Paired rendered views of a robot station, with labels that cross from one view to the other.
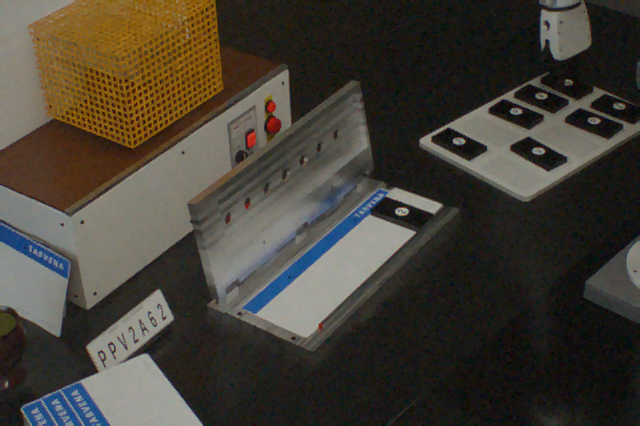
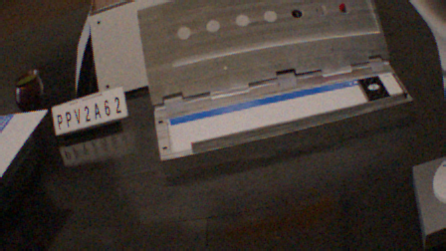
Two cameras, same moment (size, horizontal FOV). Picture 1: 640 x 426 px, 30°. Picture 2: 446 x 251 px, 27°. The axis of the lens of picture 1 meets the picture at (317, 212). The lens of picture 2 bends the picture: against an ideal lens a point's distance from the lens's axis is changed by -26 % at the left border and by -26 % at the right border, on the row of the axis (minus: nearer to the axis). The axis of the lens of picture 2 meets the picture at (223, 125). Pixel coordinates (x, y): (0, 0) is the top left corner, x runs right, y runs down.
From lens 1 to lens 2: 1.46 m
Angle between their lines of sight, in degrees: 46
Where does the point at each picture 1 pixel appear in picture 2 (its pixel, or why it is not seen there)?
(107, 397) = (12, 125)
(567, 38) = not seen: outside the picture
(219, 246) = (159, 53)
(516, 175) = not seen: outside the picture
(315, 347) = (167, 158)
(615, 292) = (419, 178)
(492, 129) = not seen: outside the picture
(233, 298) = (175, 112)
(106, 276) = (120, 75)
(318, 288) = (242, 122)
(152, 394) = (24, 129)
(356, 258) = (304, 109)
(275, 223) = (244, 54)
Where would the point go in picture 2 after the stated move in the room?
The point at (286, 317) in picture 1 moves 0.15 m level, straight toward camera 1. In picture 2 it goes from (185, 133) to (118, 173)
